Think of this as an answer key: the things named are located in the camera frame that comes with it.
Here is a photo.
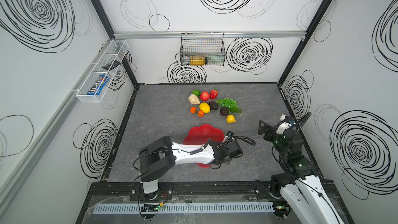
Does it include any red flower-shaped fruit bowl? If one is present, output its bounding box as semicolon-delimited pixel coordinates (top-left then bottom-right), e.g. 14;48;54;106
182;124;226;169

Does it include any yellow lemon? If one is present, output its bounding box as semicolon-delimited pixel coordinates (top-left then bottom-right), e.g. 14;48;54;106
199;102;211;114

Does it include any beige garlic bulb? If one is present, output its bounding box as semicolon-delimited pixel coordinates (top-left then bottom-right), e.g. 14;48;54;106
188;94;201;105

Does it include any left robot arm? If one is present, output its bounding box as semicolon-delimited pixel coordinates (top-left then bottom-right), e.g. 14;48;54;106
138;136;243;195

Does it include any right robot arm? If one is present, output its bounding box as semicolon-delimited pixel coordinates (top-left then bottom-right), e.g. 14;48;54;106
258;112;344;224

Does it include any yellow pear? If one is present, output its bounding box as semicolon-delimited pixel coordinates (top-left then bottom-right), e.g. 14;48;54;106
226;115;236;123

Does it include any green grape bunch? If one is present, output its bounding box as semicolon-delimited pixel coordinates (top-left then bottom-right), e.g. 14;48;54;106
216;97;242;114

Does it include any dark avocado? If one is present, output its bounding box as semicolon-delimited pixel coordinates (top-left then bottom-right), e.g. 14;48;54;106
208;101;219;111

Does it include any orange tangerine left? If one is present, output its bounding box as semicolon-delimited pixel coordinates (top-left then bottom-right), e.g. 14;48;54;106
190;107;197;114

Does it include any red strawberry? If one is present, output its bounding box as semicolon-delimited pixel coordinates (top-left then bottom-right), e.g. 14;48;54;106
210;89;218;100

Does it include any red apple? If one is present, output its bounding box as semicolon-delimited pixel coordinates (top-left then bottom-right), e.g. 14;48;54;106
200;91;210;101

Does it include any green lime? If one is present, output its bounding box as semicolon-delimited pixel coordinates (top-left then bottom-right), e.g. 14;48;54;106
192;90;201;97

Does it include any green item in basket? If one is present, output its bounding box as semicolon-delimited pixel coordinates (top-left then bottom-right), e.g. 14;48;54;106
207;55;225;66

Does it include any yellow box in basket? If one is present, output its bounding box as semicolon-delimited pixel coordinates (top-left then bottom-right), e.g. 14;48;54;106
190;56;207;66

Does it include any black remote control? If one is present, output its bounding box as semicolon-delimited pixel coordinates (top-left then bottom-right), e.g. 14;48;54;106
102;60;121;71

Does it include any blue candy packet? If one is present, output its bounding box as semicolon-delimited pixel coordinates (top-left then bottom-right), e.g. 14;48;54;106
87;75;109;95

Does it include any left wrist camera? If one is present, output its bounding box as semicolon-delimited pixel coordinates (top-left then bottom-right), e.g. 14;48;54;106
224;131;234;142

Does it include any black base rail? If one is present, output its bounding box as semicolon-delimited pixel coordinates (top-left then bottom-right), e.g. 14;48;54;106
88;180;338;201

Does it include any grey slotted cable duct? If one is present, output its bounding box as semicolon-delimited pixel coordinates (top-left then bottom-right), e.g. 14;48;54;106
92;202;275;214

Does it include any black wire basket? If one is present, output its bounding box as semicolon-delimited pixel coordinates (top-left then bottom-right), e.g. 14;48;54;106
179;32;226;66

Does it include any white wire shelf basket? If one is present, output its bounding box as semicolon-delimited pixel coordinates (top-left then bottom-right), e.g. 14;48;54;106
76;39;129;103

